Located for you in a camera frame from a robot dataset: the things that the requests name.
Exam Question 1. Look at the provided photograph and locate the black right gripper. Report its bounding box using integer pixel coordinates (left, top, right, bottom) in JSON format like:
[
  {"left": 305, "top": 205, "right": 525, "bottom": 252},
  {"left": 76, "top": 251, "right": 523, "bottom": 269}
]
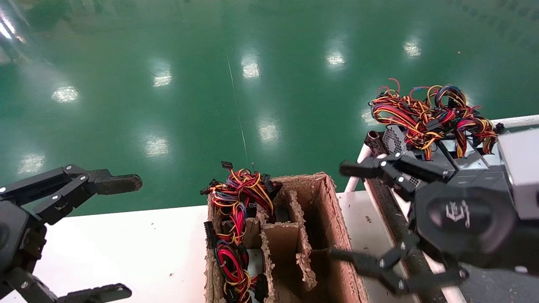
[{"left": 328, "top": 152, "right": 539, "bottom": 295}]

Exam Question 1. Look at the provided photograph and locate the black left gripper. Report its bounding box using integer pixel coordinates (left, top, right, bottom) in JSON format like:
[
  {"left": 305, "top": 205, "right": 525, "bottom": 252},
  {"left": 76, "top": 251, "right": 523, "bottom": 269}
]
[{"left": 0, "top": 165, "right": 143, "bottom": 303}]

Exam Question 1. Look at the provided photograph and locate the power supply with coloured wires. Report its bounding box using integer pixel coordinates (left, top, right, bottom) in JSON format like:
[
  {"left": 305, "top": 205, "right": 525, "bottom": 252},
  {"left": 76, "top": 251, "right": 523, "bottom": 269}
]
[
  {"left": 454, "top": 116, "right": 506, "bottom": 169},
  {"left": 204, "top": 221, "right": 270, "bottom": 303}
]

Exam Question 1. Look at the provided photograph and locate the brown cardboard divider box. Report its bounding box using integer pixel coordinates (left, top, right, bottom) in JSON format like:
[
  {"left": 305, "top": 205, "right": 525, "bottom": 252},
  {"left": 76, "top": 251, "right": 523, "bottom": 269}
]
[{"left": 204, "top": 172, "right": 369, "bottom": 303}]

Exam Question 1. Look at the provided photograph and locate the black pipe joint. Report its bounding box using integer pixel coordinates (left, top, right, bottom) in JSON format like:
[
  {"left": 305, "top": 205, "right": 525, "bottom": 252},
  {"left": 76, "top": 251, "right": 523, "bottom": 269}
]
[{"left": 365, "top": 130, "right": 386, "bottom": 158}]

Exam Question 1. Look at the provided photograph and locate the dark conveyor belt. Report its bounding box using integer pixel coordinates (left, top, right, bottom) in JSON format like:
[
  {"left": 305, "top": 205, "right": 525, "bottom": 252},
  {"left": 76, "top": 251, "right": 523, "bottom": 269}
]
[{"left": 361, "top": 130, "right": 539, "bottom": 303}]

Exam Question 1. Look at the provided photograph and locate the white frame leg pipe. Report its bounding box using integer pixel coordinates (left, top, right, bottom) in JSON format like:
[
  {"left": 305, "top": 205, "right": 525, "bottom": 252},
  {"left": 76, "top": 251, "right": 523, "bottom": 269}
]
[{"left": 344, "top": 143, "right": 373, "bottom": 193}]

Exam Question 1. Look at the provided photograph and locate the long white frame pipe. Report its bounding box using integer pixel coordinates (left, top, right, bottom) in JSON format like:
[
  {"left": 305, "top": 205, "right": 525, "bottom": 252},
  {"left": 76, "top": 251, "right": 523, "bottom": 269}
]
[{"left": 375, "top": 154, "right": 466, "bottom": 303}]

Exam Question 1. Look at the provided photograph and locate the grey power supply with wires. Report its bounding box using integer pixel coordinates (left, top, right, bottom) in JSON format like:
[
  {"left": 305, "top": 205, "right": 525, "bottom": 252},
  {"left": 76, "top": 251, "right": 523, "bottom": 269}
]
[
  {"left": 427, "top": 84, "right": 485, "bottom": 171},
  {"left": 370, "top": 78, "right": 447, "bottom": 192}
]

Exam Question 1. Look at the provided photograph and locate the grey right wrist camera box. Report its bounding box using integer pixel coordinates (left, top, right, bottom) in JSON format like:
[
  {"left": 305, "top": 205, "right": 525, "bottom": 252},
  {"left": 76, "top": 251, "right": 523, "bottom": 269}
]
[{"left": 497, "top": 128, "right": 539, "bottom": 220}]

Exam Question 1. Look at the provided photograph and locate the wire bundle in box rear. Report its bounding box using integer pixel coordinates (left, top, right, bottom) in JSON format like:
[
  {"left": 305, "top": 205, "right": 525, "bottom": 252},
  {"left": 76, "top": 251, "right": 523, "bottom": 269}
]
[{"left": 200, "top": 161, "right": 291, "bottom": 245}]

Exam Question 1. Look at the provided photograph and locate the white horizontal rail pipe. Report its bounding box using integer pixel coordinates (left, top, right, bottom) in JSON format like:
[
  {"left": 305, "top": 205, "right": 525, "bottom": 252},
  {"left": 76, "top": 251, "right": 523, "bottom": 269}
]
[{"left": 493, "top": 114, "right": 539, "bottom": 129}]

